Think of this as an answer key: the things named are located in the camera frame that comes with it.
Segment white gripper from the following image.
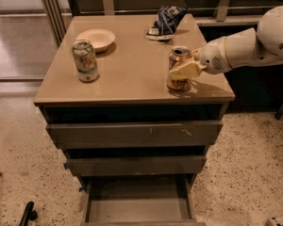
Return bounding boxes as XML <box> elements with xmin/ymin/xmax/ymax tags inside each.
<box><xmin>169</xmin><ymin>37</ymin><xmax>232</xmax><ymax>80</ymax></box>

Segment orange soda can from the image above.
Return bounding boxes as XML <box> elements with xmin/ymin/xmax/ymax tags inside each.
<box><xmin>167</xmin><ymin>45</ymin><xmax>191</xmax><ymax>90</ymax></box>

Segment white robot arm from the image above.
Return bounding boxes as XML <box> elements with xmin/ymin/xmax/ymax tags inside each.
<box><xmin>169</xmin><ymin>6</ymin><xmax>283</xmax><ymax>80</ymax></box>

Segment top grey drawer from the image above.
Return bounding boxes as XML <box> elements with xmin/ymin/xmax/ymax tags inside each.
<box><xmin>46</xmin><ymin>121</ymin><xmax>223</xmax><ymax>149</ymax></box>

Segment grey drawer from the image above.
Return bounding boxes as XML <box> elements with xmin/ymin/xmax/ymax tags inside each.
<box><xmin>80</xmin><ymin>175</ymin><xmax>207</xmax><ymax>226</ymax></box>
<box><xmin>46</xmin><ymin>121</ymin><xmax>223</xmax><ymax>149</ymax></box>
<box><xmin>66</xmin><ymin>155</ymin><xmax>207</xmax><ymax>176</ymax></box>

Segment grey drawer cabinet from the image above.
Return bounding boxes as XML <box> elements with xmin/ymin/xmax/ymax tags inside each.
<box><xmin>33</xmin><ymin>13</ymin><xmax>236</xmax><ymax>226</ymax></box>

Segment middle grey drawer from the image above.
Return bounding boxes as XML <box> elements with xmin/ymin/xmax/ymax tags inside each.
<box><xmin>66</xmin><ymin>155</ymin><xmax>207</xmax><ymax>176</ymax></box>

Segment green white soda can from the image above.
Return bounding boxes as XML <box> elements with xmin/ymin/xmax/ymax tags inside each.
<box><xmin>72</xmin><ymin>40</ymin><xmax>99</xmax><ymax>82</ymax></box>

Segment bottom grey drawer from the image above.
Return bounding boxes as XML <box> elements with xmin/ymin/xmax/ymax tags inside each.
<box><xmin>80</xmin><ymin>175</ymin><xmax>207</xmax><ymax>226</ymax></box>

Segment blue chip bag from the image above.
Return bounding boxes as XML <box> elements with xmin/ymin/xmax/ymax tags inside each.
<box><xmin>145</xmin><ymin>6</ymin><xmax>187</xmax><ymax>40</ymax></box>

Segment white bowl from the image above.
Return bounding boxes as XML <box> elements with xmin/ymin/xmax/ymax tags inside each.
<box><xmin>76</xmin><ymin>29</ymin><xmax>115</xmax><ymax>53</ymax></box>

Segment white object bottom right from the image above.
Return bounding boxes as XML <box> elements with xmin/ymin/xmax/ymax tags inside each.
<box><xmin>266</xmin><ymin>216</ymin><xmax>283</xmax><ymax>226</ymax></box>

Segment black object on floor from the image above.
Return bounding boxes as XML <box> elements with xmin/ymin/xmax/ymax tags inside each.
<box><xmin>19</xmin><ymin>202</ymin><xmax>38</xmax><ymax>226</ymax></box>

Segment metal rail shelf frame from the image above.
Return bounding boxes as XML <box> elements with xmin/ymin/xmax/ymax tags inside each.
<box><xmin>42</xmin><ymin>0</ymin><xmax>283</xmax><ymax>41</ymax></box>

